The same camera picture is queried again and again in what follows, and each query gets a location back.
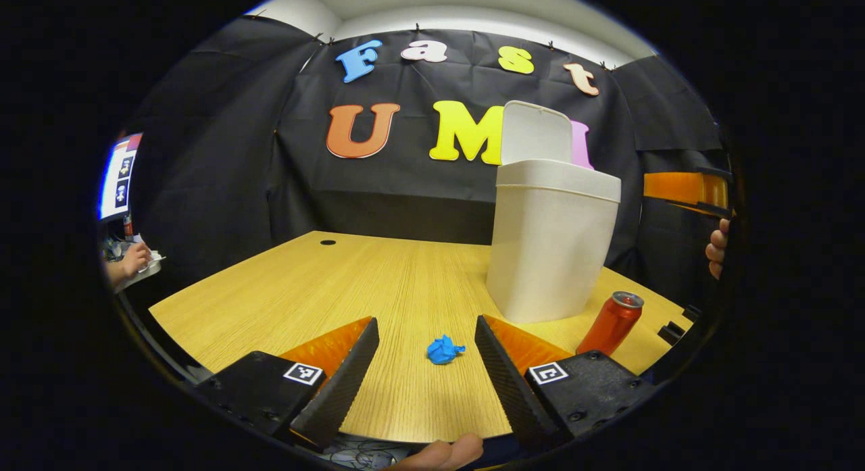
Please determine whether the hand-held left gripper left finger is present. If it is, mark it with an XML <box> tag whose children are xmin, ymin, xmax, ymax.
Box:
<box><xmin>195</xmin><ymin>316</ymin><xmax>380</xmax><ymax>451</ymax></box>

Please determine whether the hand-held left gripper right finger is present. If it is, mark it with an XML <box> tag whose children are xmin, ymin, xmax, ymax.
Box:
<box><xmin>474</xmin><ymin>314</ymin><xmax>658</xmax><ymax>451</ymax></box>

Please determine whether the blue paper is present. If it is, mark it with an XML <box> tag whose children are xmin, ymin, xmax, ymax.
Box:
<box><xmin>426</xmin><ymin>334</ymin><xmax>466</xmax><ymax>366</ymax></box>

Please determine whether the red pop can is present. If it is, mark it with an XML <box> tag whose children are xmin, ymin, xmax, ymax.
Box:
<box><xmin>576</xmin><ymin>291</ymin><xmax>645</xmax><ymax>357</ymax></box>

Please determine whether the white desktop garbage bin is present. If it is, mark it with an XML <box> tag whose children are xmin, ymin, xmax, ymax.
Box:
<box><xmin>487</xmin><ymin>101</ymin><xmax>622</xmax><ymax>324</ymax></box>

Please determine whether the wooden desktop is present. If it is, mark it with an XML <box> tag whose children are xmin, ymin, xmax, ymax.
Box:
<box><xmin>149</xmin><ymin>231</ymin><xmax>697</xmax><ymax>445</ymax></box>

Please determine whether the white paper sheet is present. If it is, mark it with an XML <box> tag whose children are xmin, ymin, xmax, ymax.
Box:
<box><xmin>115</xmin><ymin>250</ymin><xmax>165</xmax><ymax>294</ymax></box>

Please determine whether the black backdrop cloth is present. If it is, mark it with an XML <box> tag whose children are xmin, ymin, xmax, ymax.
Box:
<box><xmin>118</xmin><ymin>15</ymin><xmax>734</xmax><ymax>309</ymax></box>

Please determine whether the computer monitor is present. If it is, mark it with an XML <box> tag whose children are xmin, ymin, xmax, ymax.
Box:
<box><xmin>100</xmin><ymin>133</ymin><xmax>144</xmax><ymax>222</ymax></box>

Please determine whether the tangle of thin cables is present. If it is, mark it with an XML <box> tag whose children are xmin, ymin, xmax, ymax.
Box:
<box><xmin>324</xmin><ymin>437</ymin><xmax>410</xmax><ymax>469</ymax></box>

